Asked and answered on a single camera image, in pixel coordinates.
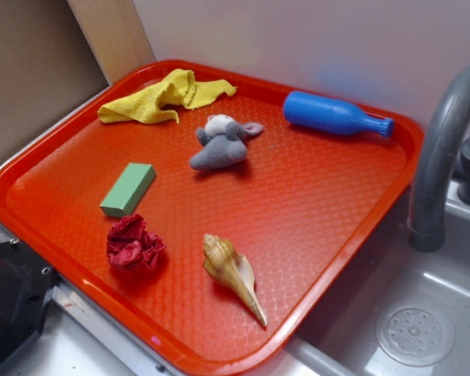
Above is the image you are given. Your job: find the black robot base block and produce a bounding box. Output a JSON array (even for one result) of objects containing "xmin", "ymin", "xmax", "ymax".
[{"xmin": 0, "ymin": 239, "xmax": 57, "ymax": 370}]

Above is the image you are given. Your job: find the red plastic tray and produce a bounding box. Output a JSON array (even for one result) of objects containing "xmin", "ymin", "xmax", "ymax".
[{"xmin": 0, "ymin": 60, "xmax": 423, "ymax": 375}]

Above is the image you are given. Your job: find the grey plush mouse toy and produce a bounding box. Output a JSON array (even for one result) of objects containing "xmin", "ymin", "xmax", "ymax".
[{"xmin": 190, "ymin": 114, "xmax": 264, "ymax": 171}]

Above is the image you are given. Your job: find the tan spiral seashell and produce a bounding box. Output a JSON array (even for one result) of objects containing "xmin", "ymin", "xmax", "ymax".
[{"xmin": 202, "ymin": 234, "xmax": 268, "ymax": 328}]

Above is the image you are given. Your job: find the green rectangular block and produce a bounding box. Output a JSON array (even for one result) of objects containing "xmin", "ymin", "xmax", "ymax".
[{"xmin": 99, "ymin": 163, "xmax": 157, "ymax": 218}]

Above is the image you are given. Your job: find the blue plastic bottle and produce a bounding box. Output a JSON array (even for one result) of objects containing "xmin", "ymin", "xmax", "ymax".
[{"xmin": 283, "ymin": 91, "xmax": 395, "ymax": 138}]

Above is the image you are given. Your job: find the crumpled red paper ball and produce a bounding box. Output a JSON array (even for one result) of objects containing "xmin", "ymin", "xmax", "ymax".
[{"xmin": 106, "ymin": 214, "xmax": 166, "ymax": 274}]

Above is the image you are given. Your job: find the yellow cloth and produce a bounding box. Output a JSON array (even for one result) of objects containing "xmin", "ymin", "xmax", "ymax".
[{"xmin": 97, "ymin": 69, "xmax": 237, "ymax": 125}]

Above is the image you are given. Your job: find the grey toy faucet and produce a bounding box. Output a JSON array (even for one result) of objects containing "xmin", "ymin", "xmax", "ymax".
[{"xmin": 408, "ymin": 67, "xmax": 470, "ymax": 252}]

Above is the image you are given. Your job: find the wooden board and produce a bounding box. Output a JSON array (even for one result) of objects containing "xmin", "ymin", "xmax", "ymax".
[{"xmin": 67, "ymin": 0, "xmax": 156, "ymax": 85}]

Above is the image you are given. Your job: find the grey toy sink basin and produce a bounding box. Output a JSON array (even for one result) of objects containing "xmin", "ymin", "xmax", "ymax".
[{"xmin": 285, "ymin": 178, "xmax": 470, "ymax": 376}]

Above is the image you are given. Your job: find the sink drain strainer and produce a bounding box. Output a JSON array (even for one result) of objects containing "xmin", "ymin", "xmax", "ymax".
[{"xmin": 375, "ymin": 299, "xmax": 456, "ymax": 367}]

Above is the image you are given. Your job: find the brown cardboard panel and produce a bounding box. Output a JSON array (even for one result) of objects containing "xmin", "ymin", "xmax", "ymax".
[{"xmin": 0, "ymin": 1, "xmax": 107, "ymax": 165}]

